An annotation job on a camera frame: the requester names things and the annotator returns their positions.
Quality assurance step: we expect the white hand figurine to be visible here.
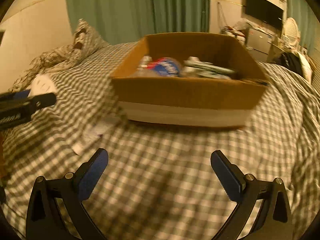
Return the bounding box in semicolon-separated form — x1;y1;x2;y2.
28;74;57;97

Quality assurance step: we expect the white cream tube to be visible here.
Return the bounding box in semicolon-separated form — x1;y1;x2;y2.
72;116;120;155

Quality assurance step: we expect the red white tissue pack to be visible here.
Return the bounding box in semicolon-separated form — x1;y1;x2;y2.
132;56;181;77

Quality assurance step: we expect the floral patterned blanket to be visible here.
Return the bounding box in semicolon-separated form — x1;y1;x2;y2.
8;42;82;92

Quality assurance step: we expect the checkered pillow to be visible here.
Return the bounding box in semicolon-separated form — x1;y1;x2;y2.
72;19;110;61

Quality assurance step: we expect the grey white checkered duvet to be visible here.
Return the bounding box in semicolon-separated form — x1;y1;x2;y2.
2;43;319;239

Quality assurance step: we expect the green curtain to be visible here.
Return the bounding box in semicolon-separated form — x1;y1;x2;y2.
66;0;210;44
286;0;318;55

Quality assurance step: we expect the brown cardboard box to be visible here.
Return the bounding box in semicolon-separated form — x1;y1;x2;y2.
110;33;268;129

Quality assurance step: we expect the chair with black clothes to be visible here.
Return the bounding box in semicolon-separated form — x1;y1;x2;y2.
272;50;313;83

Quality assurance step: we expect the grey mini fridge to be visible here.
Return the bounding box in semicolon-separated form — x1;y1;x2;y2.
246;28;271;62

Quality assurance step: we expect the white oval vanity mirror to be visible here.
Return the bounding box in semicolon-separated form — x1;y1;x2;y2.
282;17;300;46

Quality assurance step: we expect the green right curtain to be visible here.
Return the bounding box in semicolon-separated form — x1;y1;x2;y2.
286;0;318;55

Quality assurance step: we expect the black wall television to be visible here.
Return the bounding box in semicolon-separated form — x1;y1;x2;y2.
245;0;284;30

